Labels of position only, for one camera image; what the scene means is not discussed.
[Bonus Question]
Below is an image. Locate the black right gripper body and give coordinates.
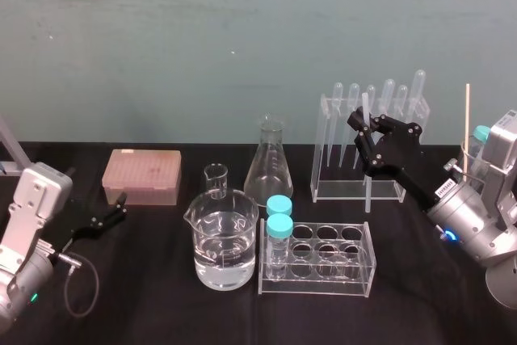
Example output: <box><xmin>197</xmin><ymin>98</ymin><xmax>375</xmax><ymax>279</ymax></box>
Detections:
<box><xmin>364</xmin><ymin>114</ymin><xmax>441</xmax><ymax>212</ymax></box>

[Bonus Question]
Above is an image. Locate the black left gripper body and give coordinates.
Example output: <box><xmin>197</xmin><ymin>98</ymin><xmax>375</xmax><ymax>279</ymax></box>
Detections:
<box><xmin>47</xmin><ymin>223</ymin><xmax>88</xmax><ymax>260</ymax></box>

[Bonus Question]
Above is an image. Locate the clear stirring rod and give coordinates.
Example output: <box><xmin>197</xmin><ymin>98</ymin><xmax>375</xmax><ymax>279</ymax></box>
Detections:
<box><xmin>360</xmin><ymin>91</ymin><xmax>372</xmax><ymax>214</ymax></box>

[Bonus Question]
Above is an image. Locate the clear plastic transfer pipette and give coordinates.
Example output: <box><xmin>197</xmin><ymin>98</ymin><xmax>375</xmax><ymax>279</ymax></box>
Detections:
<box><xmin>354</xmin><ymin>84</ymin><xmax>378</xmax><ymax>170</ymax></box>
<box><xmin>406</xmin><ymin>69</ymin><xmax>427</xmax><ymax>124</ymax></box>
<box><xmin>377</xmin><ymin>78</ymin><xmax>397</xmax><ymax>118</ymax></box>
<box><xmin>393</xmin><ymin>84</ymin><xmax>410</xmax><ymax>120</ymax></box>
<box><xmin>324</xmin><ymin>82</ymin><xmax>345</xmax><ymax>169</ymax></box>
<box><xmin>338</xmin><ymin>82</ymin><xmax>361</xmax><ymax>169</ymax></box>

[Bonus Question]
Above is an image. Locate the pink translucent tip box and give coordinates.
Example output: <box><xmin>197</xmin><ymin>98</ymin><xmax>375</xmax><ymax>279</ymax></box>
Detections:
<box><xmin>101</xmin><ymin>148</ymin><xmax>183</xmax><ymax>207</ymax></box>

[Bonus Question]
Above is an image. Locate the clear acrylic pipette rack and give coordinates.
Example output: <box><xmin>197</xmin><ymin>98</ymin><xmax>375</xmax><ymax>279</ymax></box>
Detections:
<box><xmin>309</xmin><ymin>92</ymin><xmax>431</xmax><ymax>204</ymax></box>

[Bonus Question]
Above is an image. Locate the thin wooden stick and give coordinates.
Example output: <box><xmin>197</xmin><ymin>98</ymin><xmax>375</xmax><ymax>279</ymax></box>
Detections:
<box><xmin>463</xmin><ymin>82</ymin><xmax>472</xmax><ymax>179</ymax></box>

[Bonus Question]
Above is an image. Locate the glass beaker holding stick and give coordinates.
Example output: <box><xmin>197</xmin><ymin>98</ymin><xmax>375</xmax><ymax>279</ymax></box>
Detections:
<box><xmin>459</xmin><ymin>139</ymin><xmax>490</xmax><ymax>197</ymax></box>

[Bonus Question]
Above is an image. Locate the clear tube with teal cap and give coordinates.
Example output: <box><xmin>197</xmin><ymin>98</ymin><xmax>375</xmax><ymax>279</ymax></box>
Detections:
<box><xmin>265</xmin><ymin>213</ymin><xmax>295</xmax><ymax>282</ymax></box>
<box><xmin>266</xmin><ymin>195</ymin><xmax>293</xmax><ymax>217</ymax></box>
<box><xmin>468</xmin><ymin>124</ymin><xmax>493</xmax><ymax>184</ymax></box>

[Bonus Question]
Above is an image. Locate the small glass beaker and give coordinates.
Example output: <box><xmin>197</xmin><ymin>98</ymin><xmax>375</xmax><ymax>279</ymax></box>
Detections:
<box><xmin>203</xmin><ymin>163</ymin><xmax>229</xmax><ymax>201</ymax></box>

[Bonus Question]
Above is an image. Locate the glass conical flask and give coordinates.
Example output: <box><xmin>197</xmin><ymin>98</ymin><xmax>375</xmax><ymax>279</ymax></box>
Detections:
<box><xmin>242</xmin><ymin>114</ymin><xmax>294</xmax><ymax>203</ymax></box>

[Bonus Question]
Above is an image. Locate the black table cloth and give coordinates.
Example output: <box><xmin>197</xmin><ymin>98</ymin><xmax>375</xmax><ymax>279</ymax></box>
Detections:
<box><xmin>0</xmin><ymin>141</ymin><xmax>517</xmax><ymax>345</ymax></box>

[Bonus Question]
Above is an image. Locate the grey metal stand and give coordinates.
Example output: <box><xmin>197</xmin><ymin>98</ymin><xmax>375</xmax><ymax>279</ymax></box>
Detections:
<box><xmin>0</xmin><ymin>113</ymin><xmax>30</xmax><ymax>178</ymax></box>

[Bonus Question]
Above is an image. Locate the large glass beaker with water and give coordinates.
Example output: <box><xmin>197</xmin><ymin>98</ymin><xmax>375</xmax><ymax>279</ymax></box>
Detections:
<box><xmin>183</xmin><ymin>188</ymin><xmax>260</xmax><ymax>292</ymax></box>

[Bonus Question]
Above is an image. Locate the clear acrylic tube rack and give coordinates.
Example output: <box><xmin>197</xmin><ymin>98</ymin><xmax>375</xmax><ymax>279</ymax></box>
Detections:
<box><xmin>258</xmin><ymin>221</ymin><xmax>379</xmax><ymax>297</ymax></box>

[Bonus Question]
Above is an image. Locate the thin dark gripper cable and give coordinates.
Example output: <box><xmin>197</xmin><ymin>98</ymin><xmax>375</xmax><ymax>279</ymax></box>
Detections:
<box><xmin>56</xmin><ymin>253</ymin><xmax>101</xmax><ymax>318</ymax></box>

